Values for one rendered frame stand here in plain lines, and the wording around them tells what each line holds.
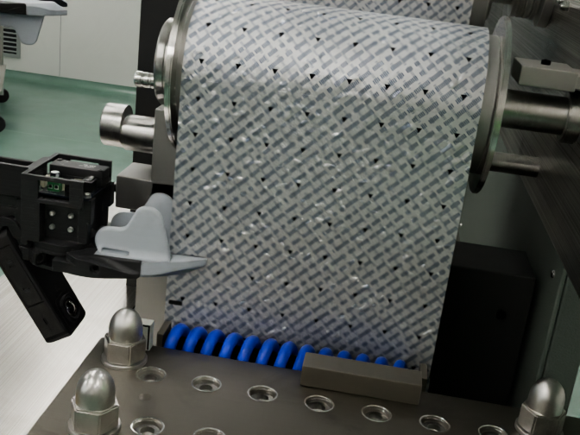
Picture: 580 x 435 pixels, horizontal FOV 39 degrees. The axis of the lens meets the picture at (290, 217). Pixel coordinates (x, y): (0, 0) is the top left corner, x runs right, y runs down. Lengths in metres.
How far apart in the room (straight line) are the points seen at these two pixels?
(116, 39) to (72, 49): 0.37
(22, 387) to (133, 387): 0.27
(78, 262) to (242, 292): 0.14
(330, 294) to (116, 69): 6.00
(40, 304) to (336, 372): 0.27
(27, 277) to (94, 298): 0.34
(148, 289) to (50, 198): 0.17
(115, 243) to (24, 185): 0.09
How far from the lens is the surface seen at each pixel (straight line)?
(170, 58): 0.66
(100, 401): 0.58
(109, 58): 6.65
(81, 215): 0.70
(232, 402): 0.64
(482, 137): 0.66
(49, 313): 0.76
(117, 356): 0.67
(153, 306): 0.83
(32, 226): 0.71
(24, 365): 0.94
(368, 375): 0.66
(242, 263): 0.70
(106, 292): 1.10
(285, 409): 0.64
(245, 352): 0.69
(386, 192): 0.66
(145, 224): 0.69
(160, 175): 0.77
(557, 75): 0.69
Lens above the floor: 1.37
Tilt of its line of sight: 19 degrees down
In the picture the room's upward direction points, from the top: 7 degrees clockwise
